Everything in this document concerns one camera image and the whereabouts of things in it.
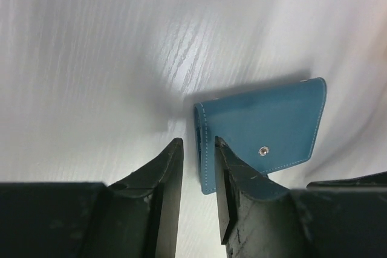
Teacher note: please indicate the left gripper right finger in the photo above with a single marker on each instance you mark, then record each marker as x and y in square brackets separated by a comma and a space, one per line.
[257, 216]

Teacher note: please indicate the blue leather card holder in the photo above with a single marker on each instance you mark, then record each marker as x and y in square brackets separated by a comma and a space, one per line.
[270, 129]

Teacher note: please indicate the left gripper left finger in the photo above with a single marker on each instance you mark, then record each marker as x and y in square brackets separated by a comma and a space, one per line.
[143, 216]

